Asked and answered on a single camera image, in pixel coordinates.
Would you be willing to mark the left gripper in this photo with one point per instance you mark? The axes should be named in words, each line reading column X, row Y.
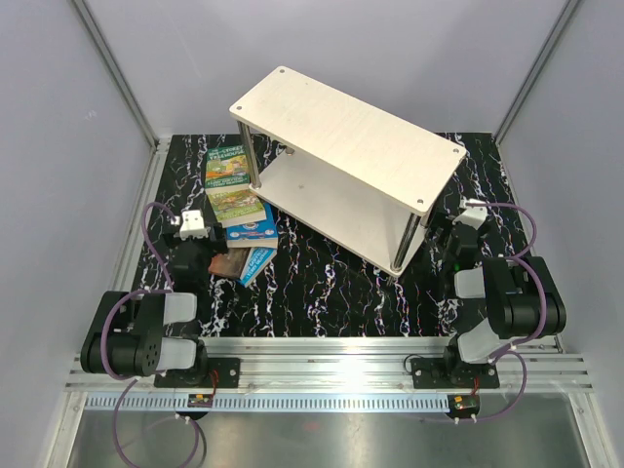
column 214, row 247

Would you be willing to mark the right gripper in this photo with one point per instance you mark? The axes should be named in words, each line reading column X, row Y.
column 441, row 221

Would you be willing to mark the dark tale of two cities book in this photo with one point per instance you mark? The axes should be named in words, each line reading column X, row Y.
column 230, row 265

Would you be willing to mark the green 65-storey treehouse book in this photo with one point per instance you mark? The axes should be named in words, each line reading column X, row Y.
column 236, row 207

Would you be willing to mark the blue 26-storey treehouse book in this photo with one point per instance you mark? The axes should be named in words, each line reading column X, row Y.
column 258, row 259

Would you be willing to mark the blue paperback book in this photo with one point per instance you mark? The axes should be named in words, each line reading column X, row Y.
column 259, row 234

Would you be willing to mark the two-tier wooden shelf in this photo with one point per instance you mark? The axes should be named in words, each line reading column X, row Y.
column 362, row 177

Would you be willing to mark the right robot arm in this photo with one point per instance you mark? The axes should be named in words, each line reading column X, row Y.
column 521, row 299

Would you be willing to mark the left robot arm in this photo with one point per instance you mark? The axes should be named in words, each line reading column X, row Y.
column 127, row 335

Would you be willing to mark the black marble mat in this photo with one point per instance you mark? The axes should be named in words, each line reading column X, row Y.
column 315, row 288

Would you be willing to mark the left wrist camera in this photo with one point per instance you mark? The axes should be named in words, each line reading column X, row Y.
column 192, row 225

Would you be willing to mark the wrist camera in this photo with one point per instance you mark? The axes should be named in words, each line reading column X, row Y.
column 192, row 225
column 473, row 213

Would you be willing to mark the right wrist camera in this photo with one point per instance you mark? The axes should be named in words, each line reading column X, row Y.
column 473, row 213

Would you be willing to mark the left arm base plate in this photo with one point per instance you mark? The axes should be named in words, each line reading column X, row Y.
column 224, row 372

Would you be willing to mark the aluminium rail frame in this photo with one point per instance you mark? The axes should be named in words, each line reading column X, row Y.
column 376, row 364

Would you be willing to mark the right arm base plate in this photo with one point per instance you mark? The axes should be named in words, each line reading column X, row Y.
column 436, row 373

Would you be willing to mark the slotted cable duct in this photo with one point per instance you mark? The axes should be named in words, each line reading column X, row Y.
column 147, row 401

